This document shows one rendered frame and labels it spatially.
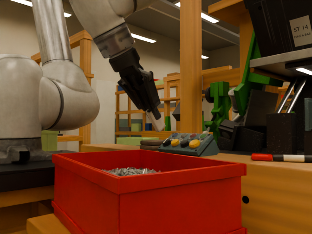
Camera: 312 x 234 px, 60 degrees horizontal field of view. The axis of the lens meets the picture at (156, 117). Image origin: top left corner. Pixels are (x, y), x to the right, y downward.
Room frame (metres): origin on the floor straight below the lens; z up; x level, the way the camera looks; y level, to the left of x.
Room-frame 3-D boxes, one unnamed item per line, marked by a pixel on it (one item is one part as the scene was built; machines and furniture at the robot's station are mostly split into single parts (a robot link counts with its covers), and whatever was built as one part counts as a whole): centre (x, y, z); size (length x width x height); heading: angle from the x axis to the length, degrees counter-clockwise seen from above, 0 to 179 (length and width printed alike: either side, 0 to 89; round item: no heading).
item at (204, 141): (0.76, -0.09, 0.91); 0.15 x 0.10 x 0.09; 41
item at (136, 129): (7.25, 0.19, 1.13); 2.48 x 0.54 x 2.27; 45
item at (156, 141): (0.90, -0.01, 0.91); 0.10 x 0.08 x 0.03; 121
